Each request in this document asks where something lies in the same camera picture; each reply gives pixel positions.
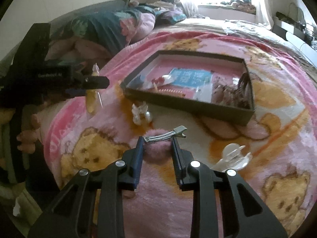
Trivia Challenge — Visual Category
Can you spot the brown plastic hair barrette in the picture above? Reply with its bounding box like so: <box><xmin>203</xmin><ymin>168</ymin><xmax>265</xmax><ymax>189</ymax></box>
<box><xmin>236</xmin><ymin>73</ymin><xmax>250</xmax><ymax>108</ymax></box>

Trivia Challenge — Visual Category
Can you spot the white plastic claw clip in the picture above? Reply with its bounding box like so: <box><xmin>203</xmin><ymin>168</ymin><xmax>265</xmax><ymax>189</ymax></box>
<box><xmin>212</xmin><ymin>143</ymin><xmax>253</xmax><ymax>172</ymax></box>

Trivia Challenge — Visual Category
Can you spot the purple teal pillow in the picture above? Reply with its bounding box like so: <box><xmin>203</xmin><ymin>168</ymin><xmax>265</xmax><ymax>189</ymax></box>
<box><xmin>156</xmin><ymin>9</ymin><xmax>186</xmax><ymax>26</ymax></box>

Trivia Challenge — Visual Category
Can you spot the clear pearl flower claw clip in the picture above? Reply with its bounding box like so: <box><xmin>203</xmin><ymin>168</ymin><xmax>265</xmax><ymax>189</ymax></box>
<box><xmin>132</xmin><ymin>102</ymin><xmax>153</xmax><ymax>126</ymax></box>

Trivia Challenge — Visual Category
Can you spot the stud earrings white card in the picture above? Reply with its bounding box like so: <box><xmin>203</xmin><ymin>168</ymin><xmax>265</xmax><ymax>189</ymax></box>
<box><xmin>193</xmin><ymin>82</ymin><xmax>213</xmax><ymax>103</ymax></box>

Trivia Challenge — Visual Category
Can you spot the pink lace bow hair clip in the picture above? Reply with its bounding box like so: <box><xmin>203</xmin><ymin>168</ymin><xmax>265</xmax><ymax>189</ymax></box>
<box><xmin>211</xmin><ymin>81</ymin><xmax>251</xmax><ymax>109</ymax></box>

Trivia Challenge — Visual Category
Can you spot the red bead earrings packet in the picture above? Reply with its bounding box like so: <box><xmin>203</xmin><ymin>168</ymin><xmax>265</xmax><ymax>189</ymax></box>
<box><xmin>143</xmin><ymin>75</ymin><xmax>175</xmax><ymax>90</ymax></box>

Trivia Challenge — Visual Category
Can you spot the floral dark green quilt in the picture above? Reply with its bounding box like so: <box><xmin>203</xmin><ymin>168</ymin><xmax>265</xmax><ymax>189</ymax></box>
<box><xmin>45</xmin><ymin>5</ymin><xmax>156</xmax><ymax>62</ymax></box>

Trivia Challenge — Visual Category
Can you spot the small dark blue block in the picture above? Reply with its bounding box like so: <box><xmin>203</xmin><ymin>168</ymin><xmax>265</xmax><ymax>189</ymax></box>
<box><xmin>129</xmin><ymin>75</ymin><xmax>146</xmax><ymax>89</ymax></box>

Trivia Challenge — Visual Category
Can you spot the pink fluffy pompom hair clip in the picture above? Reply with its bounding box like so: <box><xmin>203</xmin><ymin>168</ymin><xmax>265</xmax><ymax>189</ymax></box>
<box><xmin>143</xmin><ymin>125</ymin><xmax>187</xmax><ymax>165</ymax></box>

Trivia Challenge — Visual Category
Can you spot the white bed footboard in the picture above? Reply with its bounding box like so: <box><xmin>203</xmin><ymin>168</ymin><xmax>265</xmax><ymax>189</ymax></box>
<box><xmin>285</xmin><ymin>31</ymin><xmax>317</xmax><ymax>64</ymax></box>

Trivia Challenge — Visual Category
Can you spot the pink bear pattern blanket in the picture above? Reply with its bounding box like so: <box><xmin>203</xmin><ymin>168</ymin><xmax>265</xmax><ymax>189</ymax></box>
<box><xmin>44</xmin><ymin>31</ymin><xmax>316</xmax><ymax>236</ymax></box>

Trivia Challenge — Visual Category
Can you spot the yellow hair ties plastic bag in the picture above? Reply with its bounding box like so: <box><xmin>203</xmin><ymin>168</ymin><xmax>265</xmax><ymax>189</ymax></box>
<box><xmin>85</xmin><ymin>63</ymin><xmax>103</xmax><ymax>116</ymax></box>

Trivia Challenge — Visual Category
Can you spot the dark cardboard box tray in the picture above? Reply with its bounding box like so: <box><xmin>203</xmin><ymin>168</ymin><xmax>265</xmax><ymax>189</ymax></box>
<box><xmin>120</xmin><ymin>50</ymin><xmax>255</xmax><ymax>126</ymax></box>

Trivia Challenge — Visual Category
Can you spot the person left hand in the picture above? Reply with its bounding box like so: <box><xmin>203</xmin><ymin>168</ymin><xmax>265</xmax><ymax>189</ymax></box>
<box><xmin>17</xmin><ymin>102</ymin><xmax>49</xmax><ymax>154</ymax></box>

